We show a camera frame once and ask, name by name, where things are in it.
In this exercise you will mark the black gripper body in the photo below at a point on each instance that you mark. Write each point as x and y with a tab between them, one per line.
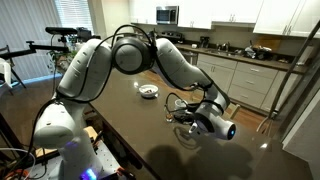
189	117

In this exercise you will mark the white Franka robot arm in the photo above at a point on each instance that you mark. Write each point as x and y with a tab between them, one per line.
86	66

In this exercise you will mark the white ceramic bowl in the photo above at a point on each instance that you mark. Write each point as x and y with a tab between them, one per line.
148	90

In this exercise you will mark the trail mix heap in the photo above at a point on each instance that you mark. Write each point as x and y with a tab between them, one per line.
148	89

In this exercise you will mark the stainless steel dishwasher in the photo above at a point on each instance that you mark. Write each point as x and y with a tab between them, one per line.
190	57

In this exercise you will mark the white lower kitchen cabinets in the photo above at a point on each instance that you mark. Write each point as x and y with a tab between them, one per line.
250	83

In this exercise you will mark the white kitchen cabinets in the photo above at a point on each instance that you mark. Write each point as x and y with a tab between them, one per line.
250	83
276	16

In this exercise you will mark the black coffee maker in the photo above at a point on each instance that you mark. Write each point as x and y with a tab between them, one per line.
204	41

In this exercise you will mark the black kitchen stove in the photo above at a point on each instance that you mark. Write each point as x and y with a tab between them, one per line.
171	36

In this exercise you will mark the chrome sink faucet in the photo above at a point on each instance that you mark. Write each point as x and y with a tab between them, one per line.
226	46

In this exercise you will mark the dark kitchen countertop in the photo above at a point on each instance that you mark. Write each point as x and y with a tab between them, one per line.
263	62

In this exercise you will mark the pile of counter clutter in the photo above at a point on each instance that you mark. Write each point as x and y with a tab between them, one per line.
258	52

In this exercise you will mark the stainless steel microwave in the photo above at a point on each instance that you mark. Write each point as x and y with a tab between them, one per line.
166	15

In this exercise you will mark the dark metal pole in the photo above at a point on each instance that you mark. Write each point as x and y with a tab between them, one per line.
290	71

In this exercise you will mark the wooden cutting board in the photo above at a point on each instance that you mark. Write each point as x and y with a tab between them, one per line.
271	42

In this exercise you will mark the black boxy device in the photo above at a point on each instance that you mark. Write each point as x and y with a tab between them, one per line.
84	33

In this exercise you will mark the white upper kitchen cabinets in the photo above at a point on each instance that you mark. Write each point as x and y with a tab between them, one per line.
276	16

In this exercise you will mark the light wood board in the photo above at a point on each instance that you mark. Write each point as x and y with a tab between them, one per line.
42	151

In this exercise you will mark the white window blind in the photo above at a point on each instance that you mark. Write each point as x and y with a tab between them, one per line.
73	13

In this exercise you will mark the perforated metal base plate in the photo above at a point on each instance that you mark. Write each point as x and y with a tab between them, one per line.
108	160

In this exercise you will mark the black stereo camera bar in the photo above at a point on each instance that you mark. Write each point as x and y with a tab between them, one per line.
61	30

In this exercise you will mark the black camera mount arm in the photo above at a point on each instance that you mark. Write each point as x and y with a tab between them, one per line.
50	48

